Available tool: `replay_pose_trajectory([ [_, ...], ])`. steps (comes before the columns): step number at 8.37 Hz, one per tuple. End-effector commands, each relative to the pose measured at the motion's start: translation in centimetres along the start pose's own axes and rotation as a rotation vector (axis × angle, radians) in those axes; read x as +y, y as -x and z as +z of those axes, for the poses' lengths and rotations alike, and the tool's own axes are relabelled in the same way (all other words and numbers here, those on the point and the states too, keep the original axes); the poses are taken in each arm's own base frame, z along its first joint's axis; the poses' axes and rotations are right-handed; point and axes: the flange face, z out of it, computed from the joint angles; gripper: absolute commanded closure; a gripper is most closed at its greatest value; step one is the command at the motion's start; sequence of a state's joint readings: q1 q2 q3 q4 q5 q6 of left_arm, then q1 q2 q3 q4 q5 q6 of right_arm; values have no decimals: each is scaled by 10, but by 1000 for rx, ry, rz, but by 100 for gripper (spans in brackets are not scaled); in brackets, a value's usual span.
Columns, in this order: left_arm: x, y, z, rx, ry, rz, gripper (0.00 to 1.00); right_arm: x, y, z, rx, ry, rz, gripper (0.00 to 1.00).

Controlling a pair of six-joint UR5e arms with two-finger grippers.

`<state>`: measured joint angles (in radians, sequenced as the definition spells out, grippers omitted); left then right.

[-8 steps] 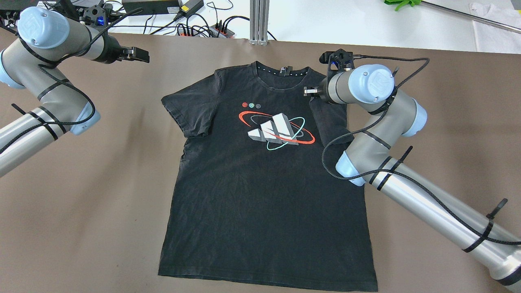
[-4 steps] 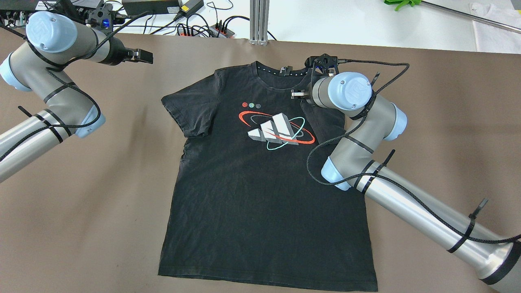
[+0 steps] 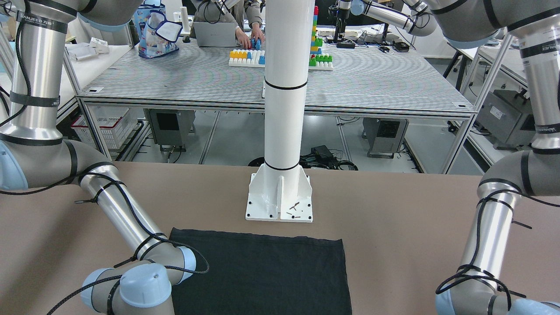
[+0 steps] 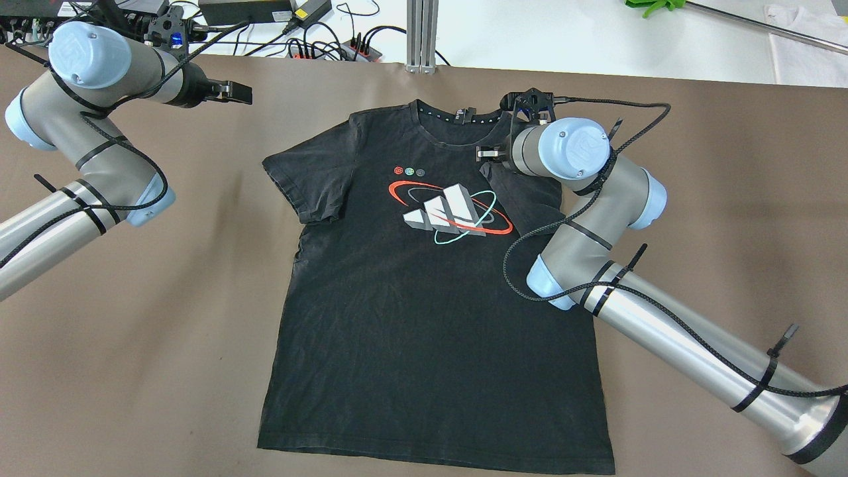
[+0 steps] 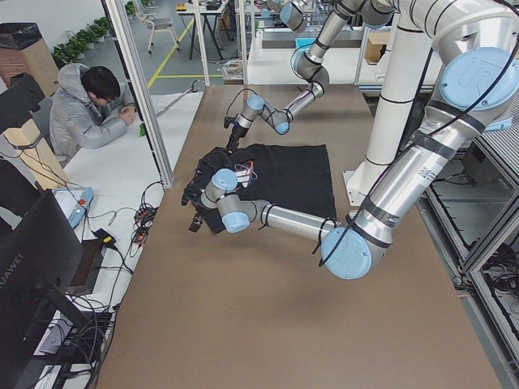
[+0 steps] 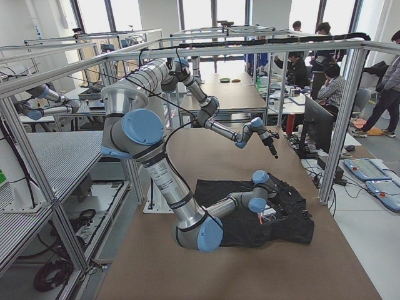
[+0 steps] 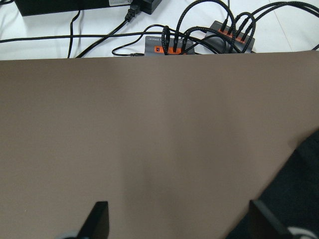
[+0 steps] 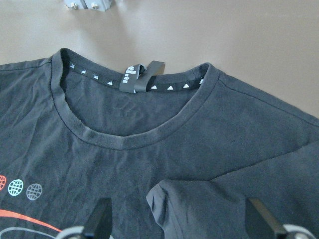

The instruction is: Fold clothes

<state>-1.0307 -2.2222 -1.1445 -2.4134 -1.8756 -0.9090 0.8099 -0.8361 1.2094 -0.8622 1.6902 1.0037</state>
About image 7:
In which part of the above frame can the black power supply box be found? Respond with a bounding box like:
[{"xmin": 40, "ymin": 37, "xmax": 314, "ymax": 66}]
[{"xmin": 14, "ymin": 0, "xmax": 164, "ymax": 17}]

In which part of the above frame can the black t-shirt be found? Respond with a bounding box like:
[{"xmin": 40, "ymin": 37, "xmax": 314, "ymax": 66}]
[{"xmin": 257, "ymin": 131, "xmax": 319, "ymax": 236}]

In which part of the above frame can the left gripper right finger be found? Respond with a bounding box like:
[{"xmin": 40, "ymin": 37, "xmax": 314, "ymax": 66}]
[{"xmin": 249, "ymin": 200, "xmax": 293, "ymax": 239}]

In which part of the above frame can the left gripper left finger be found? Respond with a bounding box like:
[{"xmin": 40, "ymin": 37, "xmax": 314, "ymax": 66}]
[{"xmin": 77, "ymin": 201, "xmax": 110, "ymax": 239}]

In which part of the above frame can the grey orange usb hub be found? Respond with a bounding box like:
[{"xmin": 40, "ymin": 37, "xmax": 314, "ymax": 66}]
[
  {"xmin": 204, "ymin": 21, "xmax": 250, "ymax": 53},
  {"xmin": 144, "ymin": 36, "xmax": 183, "ymax": 56}
]

